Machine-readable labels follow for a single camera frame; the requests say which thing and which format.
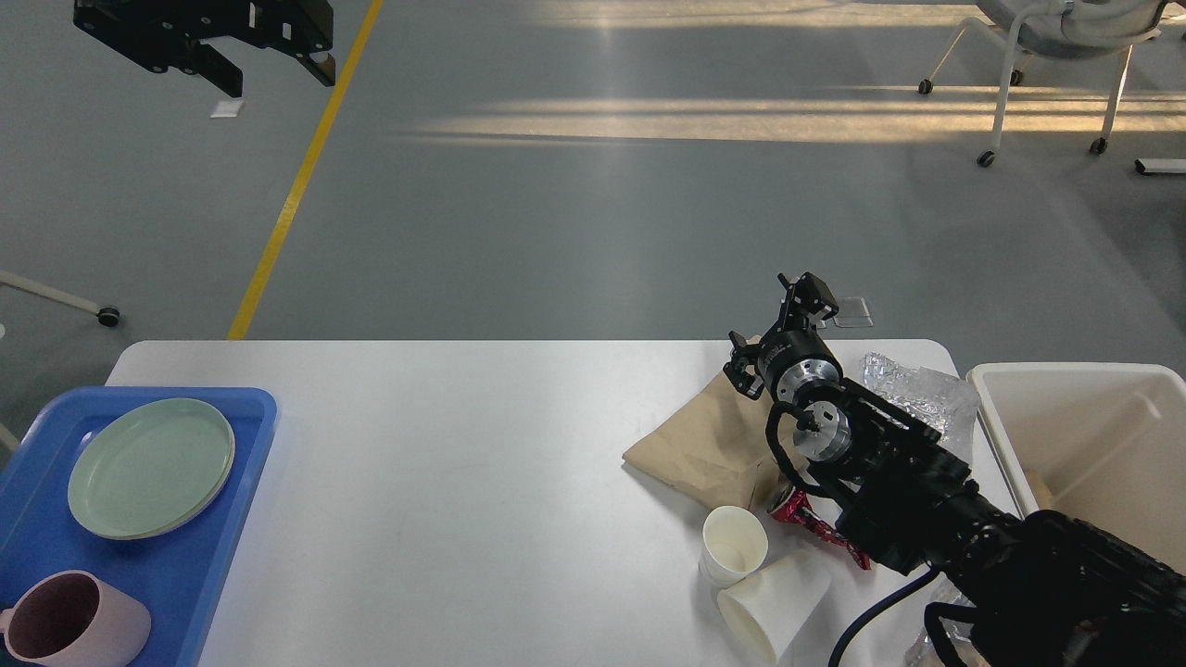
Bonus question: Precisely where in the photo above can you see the pink mug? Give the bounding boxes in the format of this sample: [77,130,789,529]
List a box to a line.
[1,570,152,666]

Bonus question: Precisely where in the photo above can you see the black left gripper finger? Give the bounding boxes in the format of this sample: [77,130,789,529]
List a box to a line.
[250,1,337,87]
[123,33,243,100]

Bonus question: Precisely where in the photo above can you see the white bar on floor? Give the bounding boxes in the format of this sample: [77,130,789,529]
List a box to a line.
[1134,157,1186,176]

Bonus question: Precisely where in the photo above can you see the upright white paper cup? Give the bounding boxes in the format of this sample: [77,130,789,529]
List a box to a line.
[699,506,769,587]

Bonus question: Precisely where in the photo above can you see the clear crumpled plastic wrap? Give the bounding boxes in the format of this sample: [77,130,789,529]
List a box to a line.
[861,352,981,465]

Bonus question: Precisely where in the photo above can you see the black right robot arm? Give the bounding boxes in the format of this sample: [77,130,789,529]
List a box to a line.
[723,271,1185,666]

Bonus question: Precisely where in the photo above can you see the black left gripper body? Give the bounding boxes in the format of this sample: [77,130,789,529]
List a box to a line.
[74,1,279,47]

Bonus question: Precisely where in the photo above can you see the red crushed wrapper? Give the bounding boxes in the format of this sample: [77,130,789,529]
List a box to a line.
[765,483,872,571]

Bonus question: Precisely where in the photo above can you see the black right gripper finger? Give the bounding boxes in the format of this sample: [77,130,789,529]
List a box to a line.
[776,271,839,334]
[723,331,765,401]

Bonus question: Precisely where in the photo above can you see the white plastic bin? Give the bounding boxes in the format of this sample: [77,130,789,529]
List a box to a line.
[967,362,1185,573]

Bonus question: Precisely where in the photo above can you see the blue plastic tray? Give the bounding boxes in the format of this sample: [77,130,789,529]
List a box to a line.
[1,385,278,666]

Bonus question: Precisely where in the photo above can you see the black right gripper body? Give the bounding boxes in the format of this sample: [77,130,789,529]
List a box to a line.
[755,331,843,401]

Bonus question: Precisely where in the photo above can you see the white rolling chair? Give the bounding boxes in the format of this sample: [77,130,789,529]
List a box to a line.
[916,1,1167,169]

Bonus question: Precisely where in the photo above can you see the clear floor plate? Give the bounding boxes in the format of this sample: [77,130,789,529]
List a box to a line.
[818,296,876,329]

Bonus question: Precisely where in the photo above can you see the lying white paper cup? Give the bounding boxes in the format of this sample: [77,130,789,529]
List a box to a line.
[716,550,831,666]

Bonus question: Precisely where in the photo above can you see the white caster leg left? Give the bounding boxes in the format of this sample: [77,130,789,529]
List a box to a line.
[1,269,121,328]

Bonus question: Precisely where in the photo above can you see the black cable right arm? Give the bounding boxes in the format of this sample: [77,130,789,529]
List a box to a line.
[825,567,940,667]

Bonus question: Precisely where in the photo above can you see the brown paper bag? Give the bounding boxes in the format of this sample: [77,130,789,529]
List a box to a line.
[623,371,782,510]

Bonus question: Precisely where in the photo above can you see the pale green plate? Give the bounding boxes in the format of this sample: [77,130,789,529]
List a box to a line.
[66,398,236,541]

